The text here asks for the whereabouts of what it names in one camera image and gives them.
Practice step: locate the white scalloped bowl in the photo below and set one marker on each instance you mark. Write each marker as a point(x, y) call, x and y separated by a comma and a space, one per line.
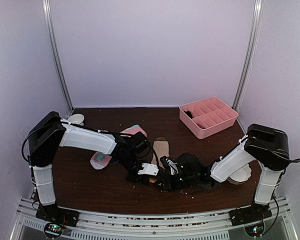
point(240, 176)

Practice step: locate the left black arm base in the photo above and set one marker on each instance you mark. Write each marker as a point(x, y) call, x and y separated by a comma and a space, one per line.
point(59, 215)

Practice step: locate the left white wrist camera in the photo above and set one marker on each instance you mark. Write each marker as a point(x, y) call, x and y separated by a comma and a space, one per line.
point(148, 169)

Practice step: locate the right circuit board with leds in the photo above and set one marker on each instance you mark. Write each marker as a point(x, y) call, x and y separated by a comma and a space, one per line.
point(255, 230)

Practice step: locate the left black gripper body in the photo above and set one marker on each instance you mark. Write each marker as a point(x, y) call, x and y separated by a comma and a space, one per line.
point(129, 161)

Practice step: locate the pink divided organizer tray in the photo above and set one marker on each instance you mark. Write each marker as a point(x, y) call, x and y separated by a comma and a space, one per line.
point(210, 116)

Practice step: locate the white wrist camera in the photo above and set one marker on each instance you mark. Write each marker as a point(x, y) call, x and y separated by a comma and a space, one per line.
point(148, 169)
point(169, 165)

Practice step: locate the black item in tray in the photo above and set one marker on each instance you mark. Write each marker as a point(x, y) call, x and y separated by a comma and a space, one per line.
point(189, 114)

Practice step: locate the left circuit board with leds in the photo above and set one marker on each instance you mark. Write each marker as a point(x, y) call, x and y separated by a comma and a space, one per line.
point(53, 230)

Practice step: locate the striped beige maroon sock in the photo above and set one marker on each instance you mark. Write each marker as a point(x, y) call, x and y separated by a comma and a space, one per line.
point(161, 148)

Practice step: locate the left aluminium frame post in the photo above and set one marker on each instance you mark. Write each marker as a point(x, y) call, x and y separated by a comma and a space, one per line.
point(46, 4)

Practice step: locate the aluminium front rail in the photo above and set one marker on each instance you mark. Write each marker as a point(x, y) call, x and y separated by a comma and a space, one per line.
point(92, 225)

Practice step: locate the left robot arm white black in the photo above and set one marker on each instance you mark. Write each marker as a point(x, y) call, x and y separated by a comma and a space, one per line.
point(53, 132)

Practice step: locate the aluminium frame post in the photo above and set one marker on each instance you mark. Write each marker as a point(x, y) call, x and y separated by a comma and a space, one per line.
point(251, 47)
point(46, 4)

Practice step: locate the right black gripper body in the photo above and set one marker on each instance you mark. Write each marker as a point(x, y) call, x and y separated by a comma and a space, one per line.
point(188, 181)

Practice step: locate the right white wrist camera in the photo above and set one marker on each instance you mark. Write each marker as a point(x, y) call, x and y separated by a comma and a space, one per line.
point(169, 165)

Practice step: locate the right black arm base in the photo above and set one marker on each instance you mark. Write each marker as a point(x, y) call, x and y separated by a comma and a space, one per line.
point(250, 214)

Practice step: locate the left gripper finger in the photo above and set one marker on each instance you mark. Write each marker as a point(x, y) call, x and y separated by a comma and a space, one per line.
point(142, 181)
point(130, 178)

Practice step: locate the right aluminium frame post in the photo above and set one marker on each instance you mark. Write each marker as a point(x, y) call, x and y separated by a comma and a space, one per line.
point(251, 47)

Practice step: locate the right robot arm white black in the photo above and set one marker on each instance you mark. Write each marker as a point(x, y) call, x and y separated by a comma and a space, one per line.
point(268, 146)

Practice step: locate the circuit board with leds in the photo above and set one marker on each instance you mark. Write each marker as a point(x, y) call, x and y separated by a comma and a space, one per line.
point(255, 230)
point(53, 230)

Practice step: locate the white dark small bowl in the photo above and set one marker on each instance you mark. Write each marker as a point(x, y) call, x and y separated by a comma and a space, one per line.
point(78, 119)

